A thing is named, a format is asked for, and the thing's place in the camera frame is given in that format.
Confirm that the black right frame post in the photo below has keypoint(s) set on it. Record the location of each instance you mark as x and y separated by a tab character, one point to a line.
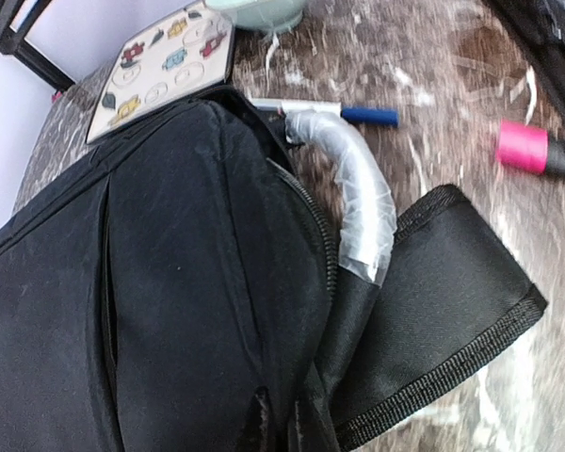
13	43

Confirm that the white pen with blue cap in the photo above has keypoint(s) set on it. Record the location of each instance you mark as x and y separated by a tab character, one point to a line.
357	114

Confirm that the black student backpack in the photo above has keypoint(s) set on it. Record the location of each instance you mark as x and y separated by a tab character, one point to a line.
207	281

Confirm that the pink and black highlighter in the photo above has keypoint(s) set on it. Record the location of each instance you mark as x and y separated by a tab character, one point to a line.
530	149

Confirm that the floral ceramic tile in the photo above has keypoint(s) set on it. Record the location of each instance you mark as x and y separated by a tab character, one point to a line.
186	52

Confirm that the pale green ceramic bowl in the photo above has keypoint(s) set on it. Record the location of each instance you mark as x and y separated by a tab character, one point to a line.
261	15

